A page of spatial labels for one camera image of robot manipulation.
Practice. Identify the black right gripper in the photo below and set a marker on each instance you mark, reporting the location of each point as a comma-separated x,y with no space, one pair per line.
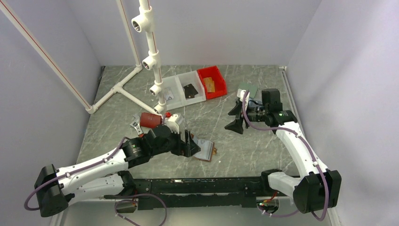
236,125

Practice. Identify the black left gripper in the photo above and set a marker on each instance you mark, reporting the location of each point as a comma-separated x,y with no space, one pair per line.
187,149

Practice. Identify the brown leather card holder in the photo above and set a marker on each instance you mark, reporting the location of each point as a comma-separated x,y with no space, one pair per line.
207,150

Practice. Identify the grey card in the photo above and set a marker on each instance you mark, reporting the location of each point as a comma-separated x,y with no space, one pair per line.
190,93

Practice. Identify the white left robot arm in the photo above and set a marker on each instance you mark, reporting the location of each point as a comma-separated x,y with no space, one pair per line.
56,189

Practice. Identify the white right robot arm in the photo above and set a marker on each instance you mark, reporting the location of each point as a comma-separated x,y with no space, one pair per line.
317,188

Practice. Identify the blue card holder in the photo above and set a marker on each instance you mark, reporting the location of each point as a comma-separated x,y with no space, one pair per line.
253,103

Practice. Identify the green card holder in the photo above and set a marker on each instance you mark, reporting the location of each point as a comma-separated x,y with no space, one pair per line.
247,86

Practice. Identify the orange card in bin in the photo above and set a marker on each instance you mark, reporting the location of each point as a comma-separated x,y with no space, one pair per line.
209,84

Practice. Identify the dark red card holder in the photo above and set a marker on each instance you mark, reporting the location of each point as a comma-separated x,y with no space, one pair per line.
150,120

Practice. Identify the black card in bin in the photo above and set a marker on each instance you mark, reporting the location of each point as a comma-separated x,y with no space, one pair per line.
189,86

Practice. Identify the id card in bin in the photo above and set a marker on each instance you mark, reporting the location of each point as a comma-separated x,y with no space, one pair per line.
168,94

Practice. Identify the red plastic bin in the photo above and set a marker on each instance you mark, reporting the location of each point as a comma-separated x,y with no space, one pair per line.
220,84

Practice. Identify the clear middle plastic bin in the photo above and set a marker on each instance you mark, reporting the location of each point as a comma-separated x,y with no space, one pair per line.
191,78

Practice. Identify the clear plastic bin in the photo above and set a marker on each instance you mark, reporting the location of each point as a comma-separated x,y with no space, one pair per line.
191,78
173,93

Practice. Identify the clear left plastic bin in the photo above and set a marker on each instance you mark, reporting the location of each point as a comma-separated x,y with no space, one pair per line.
173,93

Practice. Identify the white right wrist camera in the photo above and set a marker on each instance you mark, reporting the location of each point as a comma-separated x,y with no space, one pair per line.
243,94

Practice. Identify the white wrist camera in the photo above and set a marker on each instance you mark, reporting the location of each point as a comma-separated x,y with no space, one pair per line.
243,94
175,123

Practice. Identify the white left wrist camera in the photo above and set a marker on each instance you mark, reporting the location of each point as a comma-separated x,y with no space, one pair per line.
175,123

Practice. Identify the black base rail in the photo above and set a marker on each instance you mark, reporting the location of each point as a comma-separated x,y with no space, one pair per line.
245,192

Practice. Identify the adjustable wrench red handle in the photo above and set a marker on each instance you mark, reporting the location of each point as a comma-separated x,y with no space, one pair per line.
136,125

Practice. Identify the white pvc pipe frame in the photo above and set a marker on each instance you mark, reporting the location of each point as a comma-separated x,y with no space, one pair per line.
117,88

